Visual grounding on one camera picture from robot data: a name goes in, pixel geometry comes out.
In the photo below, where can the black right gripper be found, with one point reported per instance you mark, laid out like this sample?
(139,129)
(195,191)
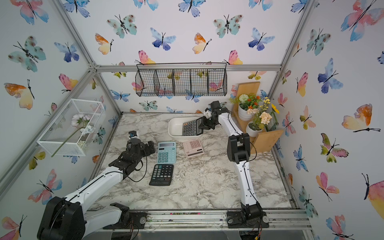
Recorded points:
(204,125)

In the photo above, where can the black calculator dark keys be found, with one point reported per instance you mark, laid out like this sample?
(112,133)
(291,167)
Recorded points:
(162,175)

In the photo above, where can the light blue calculator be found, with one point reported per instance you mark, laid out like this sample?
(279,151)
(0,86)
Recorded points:
(167,153)

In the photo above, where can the wooden corner shelf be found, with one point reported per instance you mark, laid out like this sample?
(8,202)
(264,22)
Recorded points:
(265,141)

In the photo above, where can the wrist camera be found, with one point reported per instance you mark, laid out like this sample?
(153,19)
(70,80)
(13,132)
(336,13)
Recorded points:
(208,114)
(133,134)

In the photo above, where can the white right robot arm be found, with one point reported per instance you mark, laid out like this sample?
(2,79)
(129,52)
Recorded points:
(239,153)

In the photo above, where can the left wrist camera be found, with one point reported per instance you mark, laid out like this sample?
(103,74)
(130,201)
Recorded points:
(133,134)

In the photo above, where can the black wire wall basket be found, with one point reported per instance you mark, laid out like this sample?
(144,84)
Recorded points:
(182,80)

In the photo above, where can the artificial pink white flower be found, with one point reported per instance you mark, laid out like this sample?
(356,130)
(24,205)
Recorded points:
(75,142)

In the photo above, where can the white pot orange flowers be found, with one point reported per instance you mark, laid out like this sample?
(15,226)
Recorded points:
(248,105)

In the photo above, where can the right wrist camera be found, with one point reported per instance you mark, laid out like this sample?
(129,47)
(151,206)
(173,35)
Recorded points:
(208,114)

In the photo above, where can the white pot yellow flowers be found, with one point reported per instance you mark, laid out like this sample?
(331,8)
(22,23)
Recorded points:
(261,120)

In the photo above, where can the white mesh wall box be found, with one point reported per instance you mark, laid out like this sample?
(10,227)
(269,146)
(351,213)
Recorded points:
(60,128)

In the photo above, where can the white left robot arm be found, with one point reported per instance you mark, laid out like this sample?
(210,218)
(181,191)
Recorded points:
(67,218)

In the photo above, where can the black calculator with grey keys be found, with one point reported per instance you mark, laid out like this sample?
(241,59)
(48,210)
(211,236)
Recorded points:
(192,128)

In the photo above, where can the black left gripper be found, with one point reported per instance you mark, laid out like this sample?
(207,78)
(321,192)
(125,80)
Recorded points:
(145,147)

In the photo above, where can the metal base rail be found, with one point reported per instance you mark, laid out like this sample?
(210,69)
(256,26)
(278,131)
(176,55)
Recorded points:
(215,220)

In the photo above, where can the white plastic storage box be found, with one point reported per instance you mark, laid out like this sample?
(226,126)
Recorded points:
(175,128)

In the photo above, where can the pink calculator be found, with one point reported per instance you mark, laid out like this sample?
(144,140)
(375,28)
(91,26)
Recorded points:
(193,148)

